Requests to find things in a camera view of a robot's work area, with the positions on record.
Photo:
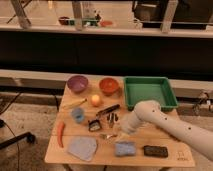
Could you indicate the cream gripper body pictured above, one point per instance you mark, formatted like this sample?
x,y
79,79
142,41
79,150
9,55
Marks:
x,y
122,135

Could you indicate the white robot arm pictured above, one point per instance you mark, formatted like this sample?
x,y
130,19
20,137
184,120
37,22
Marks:
x,y
149,111

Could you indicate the blue sponge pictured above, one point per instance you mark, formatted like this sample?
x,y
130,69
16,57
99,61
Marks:
x,y
125,149

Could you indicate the metal tin can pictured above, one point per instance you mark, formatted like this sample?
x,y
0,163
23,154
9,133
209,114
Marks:
x,y
111,119

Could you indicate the black rectangular block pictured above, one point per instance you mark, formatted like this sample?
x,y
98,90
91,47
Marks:
x,y
155,151

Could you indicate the wooden table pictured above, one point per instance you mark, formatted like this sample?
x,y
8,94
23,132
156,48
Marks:
x,y
179,153

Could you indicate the blue cloth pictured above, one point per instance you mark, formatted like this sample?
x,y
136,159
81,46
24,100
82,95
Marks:
x,y
82,147

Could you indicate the orange round fruit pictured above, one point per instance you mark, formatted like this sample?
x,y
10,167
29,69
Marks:
x,y
95,100

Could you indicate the blue cup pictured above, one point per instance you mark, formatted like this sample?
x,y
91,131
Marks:
x,y
78,115

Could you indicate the green plastic tray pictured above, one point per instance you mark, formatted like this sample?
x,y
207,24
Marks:
x,y
139,88

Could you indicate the orange bowl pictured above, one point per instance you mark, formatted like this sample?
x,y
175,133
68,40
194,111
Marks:
x,y
108,85

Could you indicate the yellow banana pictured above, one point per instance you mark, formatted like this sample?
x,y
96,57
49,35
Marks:
x,y
70,105

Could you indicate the orange carrot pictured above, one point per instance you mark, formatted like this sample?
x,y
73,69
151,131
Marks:
x,y
60,129

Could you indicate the purple bowl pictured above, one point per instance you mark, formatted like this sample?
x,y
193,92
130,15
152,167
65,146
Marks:
x,y
77,83

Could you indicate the office chair base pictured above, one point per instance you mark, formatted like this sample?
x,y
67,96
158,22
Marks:
x,y
30,138

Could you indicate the orange plate on shelf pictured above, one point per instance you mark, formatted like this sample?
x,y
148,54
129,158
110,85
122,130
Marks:
x,y
106,23

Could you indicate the green toy on shelf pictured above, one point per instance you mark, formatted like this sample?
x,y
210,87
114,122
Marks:
x,y
90,22

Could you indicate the red bowl on shelf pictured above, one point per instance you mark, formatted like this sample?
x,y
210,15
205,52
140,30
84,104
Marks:
x,y
64,20

